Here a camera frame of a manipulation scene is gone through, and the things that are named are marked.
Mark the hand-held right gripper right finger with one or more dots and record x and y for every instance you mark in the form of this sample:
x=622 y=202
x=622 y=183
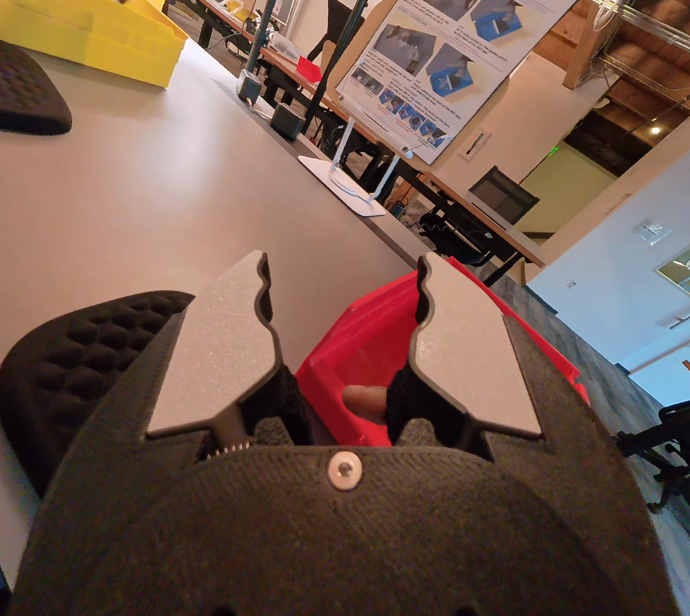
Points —
x=469 y=357

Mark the yellow plastic bin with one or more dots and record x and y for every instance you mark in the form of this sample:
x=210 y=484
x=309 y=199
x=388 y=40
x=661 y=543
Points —
x=81 y=28

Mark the small red bin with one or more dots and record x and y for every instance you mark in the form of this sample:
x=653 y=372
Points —
x=308 y=70

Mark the person's right hand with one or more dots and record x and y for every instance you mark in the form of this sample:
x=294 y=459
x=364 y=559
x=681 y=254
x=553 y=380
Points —
x=366 y=403

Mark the black disc floor lamp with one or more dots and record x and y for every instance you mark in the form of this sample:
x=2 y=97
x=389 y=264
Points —
x=285 y=121

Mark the light panel on stand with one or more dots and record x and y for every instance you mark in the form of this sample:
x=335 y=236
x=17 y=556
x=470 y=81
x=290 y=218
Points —
x=249 y=85

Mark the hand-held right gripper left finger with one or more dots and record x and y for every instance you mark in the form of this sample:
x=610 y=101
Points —
x=221 y=341

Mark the long wooden desk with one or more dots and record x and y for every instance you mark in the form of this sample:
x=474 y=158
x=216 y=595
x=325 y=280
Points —
x=506 y=238

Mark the instruction poster board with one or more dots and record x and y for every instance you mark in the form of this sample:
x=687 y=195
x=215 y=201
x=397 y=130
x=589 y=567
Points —
x=458 y=34

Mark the red plastic bin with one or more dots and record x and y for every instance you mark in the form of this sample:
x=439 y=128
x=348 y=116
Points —
x=350 y=352

